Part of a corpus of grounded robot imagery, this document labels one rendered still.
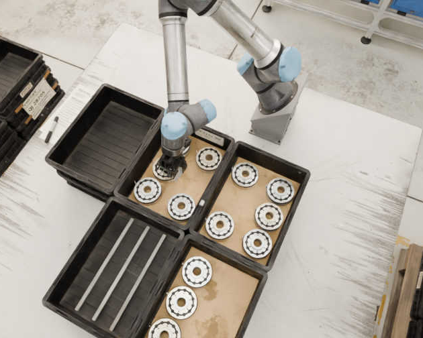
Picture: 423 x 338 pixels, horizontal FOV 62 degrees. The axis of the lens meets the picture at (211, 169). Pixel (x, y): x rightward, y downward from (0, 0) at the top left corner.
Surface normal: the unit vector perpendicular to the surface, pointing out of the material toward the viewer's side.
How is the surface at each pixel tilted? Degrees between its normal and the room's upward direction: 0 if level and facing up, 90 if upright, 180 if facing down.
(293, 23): 0
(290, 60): 53
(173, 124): 8
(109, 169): 0
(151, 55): 0
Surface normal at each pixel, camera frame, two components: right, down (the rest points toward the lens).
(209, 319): 0.00, -0.42
